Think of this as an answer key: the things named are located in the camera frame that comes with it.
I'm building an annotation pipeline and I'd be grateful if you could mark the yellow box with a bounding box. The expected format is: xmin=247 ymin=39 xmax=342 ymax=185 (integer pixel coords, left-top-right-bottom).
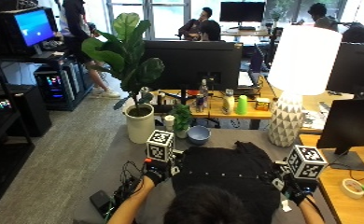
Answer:
xmin=255 ymin=97 xmax=272 ymax=112

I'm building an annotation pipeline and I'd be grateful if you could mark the black monitor with square base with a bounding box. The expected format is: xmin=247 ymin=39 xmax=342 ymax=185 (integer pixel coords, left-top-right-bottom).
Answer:
xmin=318 ymin=97 xmax=364 ymax=172

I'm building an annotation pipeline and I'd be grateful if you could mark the large-leaf plant in white pot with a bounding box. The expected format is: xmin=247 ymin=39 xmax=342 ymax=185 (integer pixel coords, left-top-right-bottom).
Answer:
xmin=82 ymin=12 xmax=167 ymax=145

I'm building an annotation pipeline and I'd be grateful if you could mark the black background monitor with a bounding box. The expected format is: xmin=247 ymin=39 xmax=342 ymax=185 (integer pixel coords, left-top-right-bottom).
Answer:
xmin=219 ymin=1 xmax=267 ymax=27

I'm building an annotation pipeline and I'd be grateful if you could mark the black flat box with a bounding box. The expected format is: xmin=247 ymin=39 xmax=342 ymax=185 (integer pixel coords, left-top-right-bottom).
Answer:
xmin=90 ymin=189 xmax=114 ymax=217

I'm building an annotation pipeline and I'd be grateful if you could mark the computer tower with coloured lights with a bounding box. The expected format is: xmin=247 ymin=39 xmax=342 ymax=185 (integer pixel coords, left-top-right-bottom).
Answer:
xmin=34 ymin=63 xmax=84 ymax=111

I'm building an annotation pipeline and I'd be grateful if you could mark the black cable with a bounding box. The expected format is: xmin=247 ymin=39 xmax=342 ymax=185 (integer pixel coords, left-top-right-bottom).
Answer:
xmin=328 ymin=161 xmax=364 ymax=185

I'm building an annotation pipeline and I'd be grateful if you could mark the blue bowl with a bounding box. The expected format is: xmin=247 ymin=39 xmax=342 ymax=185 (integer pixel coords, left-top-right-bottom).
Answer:
xmin=187 ymin=125 xmax=212 ymax=146

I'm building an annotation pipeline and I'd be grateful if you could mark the dark bottle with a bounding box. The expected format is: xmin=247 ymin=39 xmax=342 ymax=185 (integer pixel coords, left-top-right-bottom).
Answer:
xmin=195 ymin=92 xmax=207 ymax=113

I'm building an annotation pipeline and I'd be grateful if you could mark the white marker cube on left glove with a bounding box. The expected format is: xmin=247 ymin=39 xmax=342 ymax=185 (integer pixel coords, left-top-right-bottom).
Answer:
xmin=146 ymin=129 xmax=176 ymax=162

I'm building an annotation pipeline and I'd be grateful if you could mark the clear bottle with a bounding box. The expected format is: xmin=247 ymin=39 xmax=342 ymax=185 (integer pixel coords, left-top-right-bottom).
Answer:
xmin=199 ymin=78 xmax=210 ymax=108

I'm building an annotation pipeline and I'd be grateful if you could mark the small green plant in pot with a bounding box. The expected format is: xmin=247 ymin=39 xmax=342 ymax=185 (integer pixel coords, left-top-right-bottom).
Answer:
xmin=171 ymin=104 xmax=194 ymax=139

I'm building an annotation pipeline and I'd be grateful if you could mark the black garment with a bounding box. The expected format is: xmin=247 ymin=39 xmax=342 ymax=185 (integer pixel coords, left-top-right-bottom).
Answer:
xmin=171 ymin=141 xmax=288 ymax=224

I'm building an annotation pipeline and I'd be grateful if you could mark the bundle of black cables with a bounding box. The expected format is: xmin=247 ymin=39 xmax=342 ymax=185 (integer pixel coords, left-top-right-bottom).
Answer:
xmin=114 ymin=160 xmax=148 ymax=214

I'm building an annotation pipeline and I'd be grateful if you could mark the person's right hand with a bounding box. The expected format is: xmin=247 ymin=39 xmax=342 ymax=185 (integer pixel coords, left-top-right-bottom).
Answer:
xmin=272 ymin=161 xmax=320 ymax=207

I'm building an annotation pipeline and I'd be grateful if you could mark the monitor with blue screen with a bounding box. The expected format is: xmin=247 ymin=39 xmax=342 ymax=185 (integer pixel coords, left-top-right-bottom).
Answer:
xmin=0 ymin=7 xmax=60 ymax=57

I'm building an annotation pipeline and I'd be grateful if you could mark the white marker cube on right glove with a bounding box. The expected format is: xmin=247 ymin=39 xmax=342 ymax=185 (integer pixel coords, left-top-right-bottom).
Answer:
xmin=286 ymin=144 xmax=330 ymax=181

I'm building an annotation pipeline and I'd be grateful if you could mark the white table lamp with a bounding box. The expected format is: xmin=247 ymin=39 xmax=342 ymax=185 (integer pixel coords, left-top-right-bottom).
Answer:
xmin=267 ymin=25 xmax=343 ymax=147

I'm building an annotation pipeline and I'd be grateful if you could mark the white paper tag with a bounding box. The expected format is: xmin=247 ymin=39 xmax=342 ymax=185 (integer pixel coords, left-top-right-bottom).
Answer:
xmin=280 ymin=200 xmax=294 ymax=213

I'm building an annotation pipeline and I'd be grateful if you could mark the green plastic cup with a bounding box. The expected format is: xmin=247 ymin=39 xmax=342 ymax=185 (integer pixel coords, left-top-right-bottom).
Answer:
xmin=235 ymin=94 xmax=250 ymax=116

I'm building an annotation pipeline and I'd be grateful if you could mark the black monitor with thin stand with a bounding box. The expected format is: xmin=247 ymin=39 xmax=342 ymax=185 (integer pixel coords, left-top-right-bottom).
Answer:
xmin=142 ymin=40 xmax=244 ymax=106

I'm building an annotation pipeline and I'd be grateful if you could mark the white tape roll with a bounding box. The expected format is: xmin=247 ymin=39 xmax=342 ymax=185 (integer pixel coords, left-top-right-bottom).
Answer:
xmin=340 ymin=178 xmax=364 ymax=200

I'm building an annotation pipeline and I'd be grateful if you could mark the white marker cube on glove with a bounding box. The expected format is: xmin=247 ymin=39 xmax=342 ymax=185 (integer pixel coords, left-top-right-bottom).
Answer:
xmin=146 ymin=129 xmax=176 ymax=162
xmin=286 ymin=144 xmax=330 ymax=181

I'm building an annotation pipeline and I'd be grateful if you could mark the person's left hand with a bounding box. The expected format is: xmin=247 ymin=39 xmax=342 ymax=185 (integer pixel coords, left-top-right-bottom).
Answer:
xmin=143 ymin=157 xmax=182 ymax=187

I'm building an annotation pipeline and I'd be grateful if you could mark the small white cup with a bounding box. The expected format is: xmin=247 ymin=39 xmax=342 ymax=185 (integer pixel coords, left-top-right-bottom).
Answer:
xmin=164 ymin=115 xmax=176 ymax=133

